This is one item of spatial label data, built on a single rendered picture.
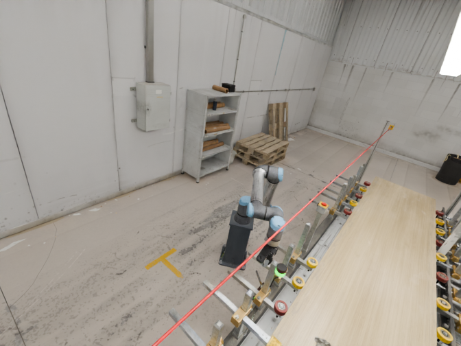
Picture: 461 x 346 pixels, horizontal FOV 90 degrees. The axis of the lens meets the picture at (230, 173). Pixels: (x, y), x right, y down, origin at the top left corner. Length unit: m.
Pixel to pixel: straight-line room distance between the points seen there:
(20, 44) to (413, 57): 8.73
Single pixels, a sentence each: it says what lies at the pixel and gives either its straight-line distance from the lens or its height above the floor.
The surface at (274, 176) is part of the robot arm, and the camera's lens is 1.97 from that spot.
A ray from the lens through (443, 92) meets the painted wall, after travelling 9.05.
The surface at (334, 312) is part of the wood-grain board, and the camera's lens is 1.78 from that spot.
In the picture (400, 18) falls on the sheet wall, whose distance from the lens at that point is 9.29.
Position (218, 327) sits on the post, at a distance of 1.22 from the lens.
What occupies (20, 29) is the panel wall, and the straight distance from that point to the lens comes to 2.99.
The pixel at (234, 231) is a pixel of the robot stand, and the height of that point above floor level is 0.51.
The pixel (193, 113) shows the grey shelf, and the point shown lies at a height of 1.21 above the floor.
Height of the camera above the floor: 2.21
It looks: 28 degrees down
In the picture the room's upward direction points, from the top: 10 degrees clockwise
